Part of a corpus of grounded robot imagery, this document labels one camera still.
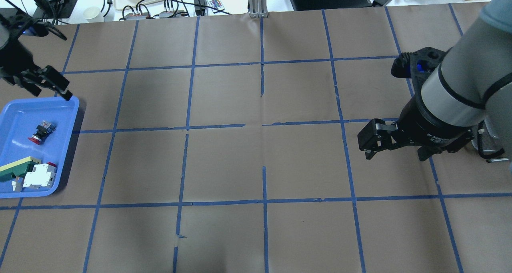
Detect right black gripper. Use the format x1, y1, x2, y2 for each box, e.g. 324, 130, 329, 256
357, 47, 484, 161

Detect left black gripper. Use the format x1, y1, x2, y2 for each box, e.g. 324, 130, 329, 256
0, 8, 73, 101

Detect red emergency stop button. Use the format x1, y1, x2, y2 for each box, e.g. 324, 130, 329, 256
28, 120, 57, 145

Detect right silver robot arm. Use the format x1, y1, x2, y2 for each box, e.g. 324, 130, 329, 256
357, 0, 512, 161

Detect blue plastic tray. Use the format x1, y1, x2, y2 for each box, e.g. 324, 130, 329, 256
0, 96, 80, 199

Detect white paper cup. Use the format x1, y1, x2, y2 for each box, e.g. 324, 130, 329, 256
83, 6, 104, 23

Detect green yellow terminal block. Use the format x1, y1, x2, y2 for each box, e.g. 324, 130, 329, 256
0, 156, 41, 192

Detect white circuit breaker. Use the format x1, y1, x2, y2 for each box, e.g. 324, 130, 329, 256
22, 162, 57, 189

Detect remote control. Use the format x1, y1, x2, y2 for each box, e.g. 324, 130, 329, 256
206, 0, 225, 12

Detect black camera stand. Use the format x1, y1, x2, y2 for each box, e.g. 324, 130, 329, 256
31, 0, 78, 20

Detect aluminium frame post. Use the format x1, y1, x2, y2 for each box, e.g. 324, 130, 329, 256
248, 0, 268, 18

